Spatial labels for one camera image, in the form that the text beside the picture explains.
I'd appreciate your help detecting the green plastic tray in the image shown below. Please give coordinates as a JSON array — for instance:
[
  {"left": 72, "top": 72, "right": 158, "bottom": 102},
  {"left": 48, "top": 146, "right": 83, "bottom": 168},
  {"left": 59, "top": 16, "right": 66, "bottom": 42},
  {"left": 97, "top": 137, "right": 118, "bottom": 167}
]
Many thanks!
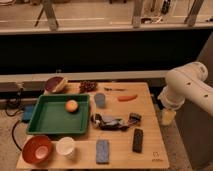
[{"left": 27, "top": 94, "right": 90, "bottom": 135}]

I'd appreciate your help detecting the black cable on floor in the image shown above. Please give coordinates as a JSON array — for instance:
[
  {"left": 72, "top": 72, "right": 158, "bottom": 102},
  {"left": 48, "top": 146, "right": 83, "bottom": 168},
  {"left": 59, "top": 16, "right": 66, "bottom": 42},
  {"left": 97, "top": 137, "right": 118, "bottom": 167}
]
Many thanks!
[{"left": 4, "top": 87, "right": 24, "bottom": 118}]

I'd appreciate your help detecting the blue-grey metal cup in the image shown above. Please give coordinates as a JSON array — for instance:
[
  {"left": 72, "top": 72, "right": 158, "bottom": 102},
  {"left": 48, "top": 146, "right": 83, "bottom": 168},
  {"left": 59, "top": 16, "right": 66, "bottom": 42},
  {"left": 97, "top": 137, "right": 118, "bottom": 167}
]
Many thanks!
[{"left": 94, "top": 93, "right": 106, "bottom": 108}]

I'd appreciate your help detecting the dark red grape bunch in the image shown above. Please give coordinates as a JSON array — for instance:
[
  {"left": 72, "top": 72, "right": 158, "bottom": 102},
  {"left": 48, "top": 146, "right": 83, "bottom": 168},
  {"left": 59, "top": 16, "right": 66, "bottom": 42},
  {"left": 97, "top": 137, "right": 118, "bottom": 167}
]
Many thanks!
[{"left": 79, "top": 81, "right": 97, "bottom": 93}]

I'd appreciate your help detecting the blue sponge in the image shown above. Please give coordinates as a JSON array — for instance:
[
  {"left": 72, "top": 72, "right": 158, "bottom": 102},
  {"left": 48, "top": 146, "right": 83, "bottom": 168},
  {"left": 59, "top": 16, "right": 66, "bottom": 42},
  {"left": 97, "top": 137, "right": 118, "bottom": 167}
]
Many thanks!
[{"left": 96, "top": 140, "right": 109, "bottom": 164}]

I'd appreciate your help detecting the white plastic cup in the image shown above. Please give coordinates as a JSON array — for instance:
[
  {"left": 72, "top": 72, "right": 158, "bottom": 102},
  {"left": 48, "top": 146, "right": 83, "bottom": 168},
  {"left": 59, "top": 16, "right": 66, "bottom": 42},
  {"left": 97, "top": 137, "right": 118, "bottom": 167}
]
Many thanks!
[{"left": 56, "top": 137, "right": 76, "bottom": 158}]

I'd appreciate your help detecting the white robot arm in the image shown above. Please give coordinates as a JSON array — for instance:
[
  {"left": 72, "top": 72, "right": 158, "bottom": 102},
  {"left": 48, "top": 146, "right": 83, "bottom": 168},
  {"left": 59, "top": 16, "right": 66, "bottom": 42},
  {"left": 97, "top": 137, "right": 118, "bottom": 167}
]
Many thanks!
[{"left": 158, "top": 62, "right": 213, "bottom": 126}]

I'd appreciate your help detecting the maroon and cream bowl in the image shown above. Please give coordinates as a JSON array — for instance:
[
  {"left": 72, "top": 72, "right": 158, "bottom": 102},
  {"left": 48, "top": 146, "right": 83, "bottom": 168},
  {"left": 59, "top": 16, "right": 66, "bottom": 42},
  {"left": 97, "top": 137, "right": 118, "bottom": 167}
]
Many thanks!
[{"left": 44, "top": 76, "right": 68, "bottom": 93}]

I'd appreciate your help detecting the red bowl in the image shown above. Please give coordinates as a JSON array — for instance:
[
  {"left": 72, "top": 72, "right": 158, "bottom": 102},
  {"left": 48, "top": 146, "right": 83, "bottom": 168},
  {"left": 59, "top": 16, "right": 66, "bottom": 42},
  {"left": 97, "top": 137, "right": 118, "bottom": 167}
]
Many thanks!
[{"left": 22, "top": 135, "right": 53, "bottom": 164}]

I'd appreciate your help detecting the blue box on floor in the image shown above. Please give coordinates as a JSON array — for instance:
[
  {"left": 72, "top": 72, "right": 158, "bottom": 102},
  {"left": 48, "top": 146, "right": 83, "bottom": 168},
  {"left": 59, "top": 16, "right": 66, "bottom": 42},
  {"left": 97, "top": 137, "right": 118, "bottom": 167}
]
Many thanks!
[{"left": 22, "top": 105, "right": 34, "bottom": 123}]

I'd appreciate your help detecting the orange peach fruit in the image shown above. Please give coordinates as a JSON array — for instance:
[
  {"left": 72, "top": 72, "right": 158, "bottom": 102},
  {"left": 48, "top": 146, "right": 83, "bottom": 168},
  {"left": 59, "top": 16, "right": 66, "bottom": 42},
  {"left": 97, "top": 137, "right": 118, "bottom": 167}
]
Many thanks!
[{"left": 65, "top": 100, "right": 78, "bottom": 113}]

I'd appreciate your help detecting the black remote control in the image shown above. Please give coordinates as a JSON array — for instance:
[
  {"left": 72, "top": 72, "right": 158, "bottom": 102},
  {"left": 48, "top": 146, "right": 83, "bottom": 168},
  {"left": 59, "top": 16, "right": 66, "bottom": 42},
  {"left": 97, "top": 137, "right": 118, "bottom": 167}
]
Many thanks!
[{"left": 132, "top": 129, "right": 143, "bottom": 153}]

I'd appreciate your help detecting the orange carrot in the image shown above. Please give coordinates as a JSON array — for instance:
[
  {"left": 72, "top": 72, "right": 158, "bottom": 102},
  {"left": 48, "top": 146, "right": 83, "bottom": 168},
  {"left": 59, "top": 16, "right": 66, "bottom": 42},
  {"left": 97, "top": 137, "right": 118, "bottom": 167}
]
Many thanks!
[{"left": 117, "top": 94, "right": 138, "bottom": 102}]

